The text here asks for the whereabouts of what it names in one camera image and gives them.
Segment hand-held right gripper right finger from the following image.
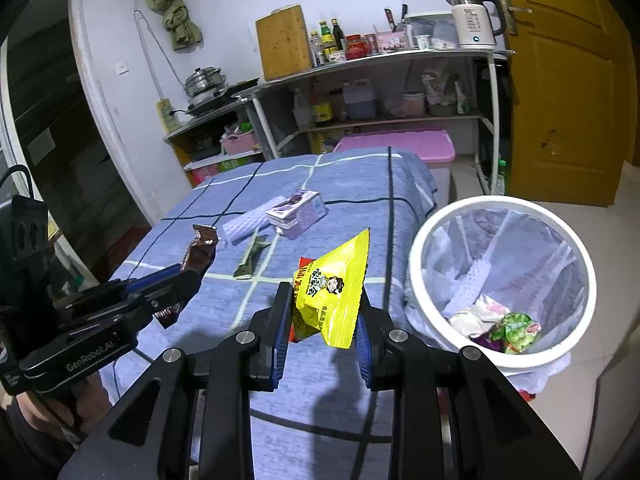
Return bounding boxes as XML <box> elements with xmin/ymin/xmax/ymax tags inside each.
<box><xmin>352</xmin><ymin>287</ymin><xmax>583</xmax><ymax>480</ymax></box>

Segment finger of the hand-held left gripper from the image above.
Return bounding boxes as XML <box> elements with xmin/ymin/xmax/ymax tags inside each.
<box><xmin>60</xmin><ymin>272</ymin><xmax>202</xmax><ymax>341</ymax></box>
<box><xmin>52</xmin><ymin>264</ymin><xmax>182</xmax><ymax>311</ymax></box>

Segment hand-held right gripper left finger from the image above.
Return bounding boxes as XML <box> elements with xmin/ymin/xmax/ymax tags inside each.
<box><xmin>57</xmin><ymin>281</ymin><xmax>293</xmax><ymax>480</ymax></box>

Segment brown chocolate wrapper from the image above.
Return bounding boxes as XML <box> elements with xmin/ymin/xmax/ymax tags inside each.
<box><xmin>155</xmin><ymin>224</ymin><xmax>219</xmax><ymax>329</ymax></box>

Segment yellow snack packet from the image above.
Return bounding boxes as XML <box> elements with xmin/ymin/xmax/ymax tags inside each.
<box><xmin>292</xmin><ymin>227</ymin><xmax>371</xmax><ymax>350</ymax></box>

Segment green paper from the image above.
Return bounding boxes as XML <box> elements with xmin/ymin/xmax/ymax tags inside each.
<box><xmin>233</xmin><ymin>227</ymin><xmax>272</xmax><ymax>279</ymax></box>

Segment white foam net sleeve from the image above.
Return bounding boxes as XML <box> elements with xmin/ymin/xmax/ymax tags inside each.
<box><xmin>445</xmin><ymin>258</ymin><xmax>495</xmax><ymax>312</ymax></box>
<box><xmin>221</xmin><ymin>205</ymin><xmax>281</xmax><ymax>245</ymax></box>

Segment purple snack packet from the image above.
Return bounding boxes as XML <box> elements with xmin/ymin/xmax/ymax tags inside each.
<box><xmin>470</xmin><ymin>332</ymin><xmax>506</xmax><ymax>354</ymax></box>

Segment white round waste bin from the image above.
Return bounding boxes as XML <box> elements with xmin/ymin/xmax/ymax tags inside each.
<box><xmin>407</xmin><ymin>197</ymin><xmax>597</xmax><ymax>370</ymax></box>

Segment pink milk carton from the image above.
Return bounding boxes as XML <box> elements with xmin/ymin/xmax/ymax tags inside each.
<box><xmin>472</xmin><ymin>296</ymin><xmax>512</xmax><ymax>328</ymax></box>

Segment purple and white box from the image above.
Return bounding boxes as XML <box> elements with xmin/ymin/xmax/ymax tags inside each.
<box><xmin>265</xmin><ymin>189</ymin><xmax>329</xmax><ymax>239</ymax></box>

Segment green snack packet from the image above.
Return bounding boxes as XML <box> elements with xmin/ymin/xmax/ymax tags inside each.
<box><xmin>489</xmin><ymin>312</ymin><xmax>542</xmax><ymax>356</ymax></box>

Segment white rimmed trash bin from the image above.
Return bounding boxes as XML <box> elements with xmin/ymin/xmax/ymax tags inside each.
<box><xmin>405</xmin><ymin>205</ymin><xmax>588</xmax><ymax>396</ymax></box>

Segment pink plastic basket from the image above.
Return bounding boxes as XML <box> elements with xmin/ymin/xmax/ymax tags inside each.
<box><xmin>220</xmin><ymin>127</ymin><xmax>261</xmax><ymax>156</ymax></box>

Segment yellowish power strip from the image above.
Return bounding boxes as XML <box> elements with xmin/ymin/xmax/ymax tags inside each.
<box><xmin>156</xmin><ymin>99</ymin><xmax>180</xmax><ymax>134</ymax></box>

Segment low wooden shelf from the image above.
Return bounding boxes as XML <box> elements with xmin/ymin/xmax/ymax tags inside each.
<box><xmin>162</xmin><ymin>100</ymin><xmax>266</xmax><ymax>188</ymax></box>

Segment blue checked blanket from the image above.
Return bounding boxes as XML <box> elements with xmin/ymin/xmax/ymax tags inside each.
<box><xmin>97</xmin><ymin>147</ymin><xmax>441</xmax><ymax>480</ymax></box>

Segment black induction cooker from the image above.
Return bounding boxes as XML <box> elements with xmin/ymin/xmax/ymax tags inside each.
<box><xmin>186</xmin><ymin>78</ymin><xmax>261</xmax><ymax>113</ymax></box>

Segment steel cooking pot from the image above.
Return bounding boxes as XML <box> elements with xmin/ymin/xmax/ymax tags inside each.
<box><xmin>183</xmin><ymin>66</ymin><xmax>227</xmax><ymax>98</ymax></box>

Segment pink storage box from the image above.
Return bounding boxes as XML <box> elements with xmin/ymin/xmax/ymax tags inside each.
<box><xmin>332</xmin><ymin>127</ymin><xmax>456</xmax><ymax>168</ymax></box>

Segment white plastic bottle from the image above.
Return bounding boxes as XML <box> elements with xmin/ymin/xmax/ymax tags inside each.
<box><xmin>292</xmin><ymin>87</ymin><xmax>313</xmax><ymax>130</ymax></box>

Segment yellow label soy bottle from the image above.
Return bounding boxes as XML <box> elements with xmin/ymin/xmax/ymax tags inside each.
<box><xmin>311</xmin><ymin>80</ymin><xmax>335</xmax><ymax>127</ymax></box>

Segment purple liquid jug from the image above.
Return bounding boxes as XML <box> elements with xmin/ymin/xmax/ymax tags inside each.
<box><xmin>342</xmin><ymin>80</ymin><xmax>377</xmax><ymax>120</ymax></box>

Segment green hanging cloth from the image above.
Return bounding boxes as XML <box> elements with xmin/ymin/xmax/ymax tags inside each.
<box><xmin>135</xmin><ymin>0</ymin><xmax>204</xmax><ymax>52</ymax></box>

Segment wooden cutting board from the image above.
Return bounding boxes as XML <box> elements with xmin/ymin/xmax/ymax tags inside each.
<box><xmin>255</xmin><ymin>4</ymin><xmax>313</xmax><ymax>82</ymax></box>

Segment green and white spray bottle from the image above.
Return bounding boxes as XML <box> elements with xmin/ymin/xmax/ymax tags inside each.
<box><xmin>452</xmin><ymin>80</ymin><xmax>471</xmax><ymax>115</ymax></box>

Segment crumpled plastic bags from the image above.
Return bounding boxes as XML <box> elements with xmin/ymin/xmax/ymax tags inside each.
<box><xmin>422</xmin><ymin>62</ymin><xmax>458</xmax><ymax>106</ymax></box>

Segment green label sauce bottle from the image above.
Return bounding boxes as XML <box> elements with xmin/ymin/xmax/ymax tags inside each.
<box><xmin>320</xmin><ymin>20</ymin><xmax>337</xmax><ymax>61</ymax></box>

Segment pink knife holder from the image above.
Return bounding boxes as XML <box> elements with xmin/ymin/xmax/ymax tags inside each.
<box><xmin>376</xmin><ymin>30</ymin><xmax>412</xmax><ymax>53</ymax></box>

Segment yellow wooden door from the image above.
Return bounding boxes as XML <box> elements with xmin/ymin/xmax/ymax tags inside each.
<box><xmin>480</xmin><ymin>0</ymin><xmax>636</xmax><ymax>208</ymax></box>

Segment clear plastic container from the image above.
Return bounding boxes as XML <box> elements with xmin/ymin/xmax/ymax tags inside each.
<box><xmin>405</xmin><ymin>11</ymin><xmax>458</xmax><ymax>50</ymax></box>

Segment white electric kettle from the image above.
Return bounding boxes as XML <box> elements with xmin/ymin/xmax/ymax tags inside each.
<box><xmin>447</xmin><ymin>0</ymin><xmax>508</xmax><ymax>50</ymax></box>

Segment white frame shelf unit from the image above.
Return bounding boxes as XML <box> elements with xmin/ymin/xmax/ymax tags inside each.
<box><xmin>232</xmin><ymin>49</ymin><xmax>516</xmax><ymax>196</ymax></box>

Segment metal door handle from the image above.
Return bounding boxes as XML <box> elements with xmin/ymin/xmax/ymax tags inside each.
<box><xmin>497</xmin><ymin>0</ymin><xmax>533</xmax><ymax>36</ymax></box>

